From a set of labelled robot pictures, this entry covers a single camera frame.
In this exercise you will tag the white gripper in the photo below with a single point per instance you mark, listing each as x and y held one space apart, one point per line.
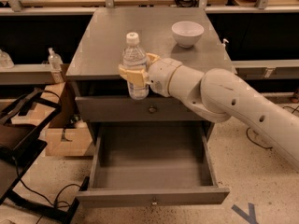
161 75

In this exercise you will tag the clear plastic water bottle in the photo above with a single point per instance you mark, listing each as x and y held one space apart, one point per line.
135 58

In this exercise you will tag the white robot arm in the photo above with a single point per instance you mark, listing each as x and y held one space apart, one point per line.
218 95

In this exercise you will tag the grey wooden drawer cabinet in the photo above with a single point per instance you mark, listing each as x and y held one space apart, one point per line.
94 67

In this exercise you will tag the grey top drawer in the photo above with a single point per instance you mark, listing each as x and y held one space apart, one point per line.
120 108

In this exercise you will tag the small white pump bottle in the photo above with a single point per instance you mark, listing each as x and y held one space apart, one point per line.
225 43

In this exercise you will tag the clear sanitizer pump bottle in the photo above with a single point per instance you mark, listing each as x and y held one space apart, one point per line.
55 62

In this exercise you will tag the grey open middle drawer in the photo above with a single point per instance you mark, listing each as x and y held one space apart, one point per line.
152 164

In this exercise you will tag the white ceramic bowl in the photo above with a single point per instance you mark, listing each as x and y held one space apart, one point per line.
187 33

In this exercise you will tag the cardboard box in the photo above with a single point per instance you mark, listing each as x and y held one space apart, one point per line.
67 135

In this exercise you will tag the black metal cart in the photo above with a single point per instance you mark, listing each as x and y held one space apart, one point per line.
20 146

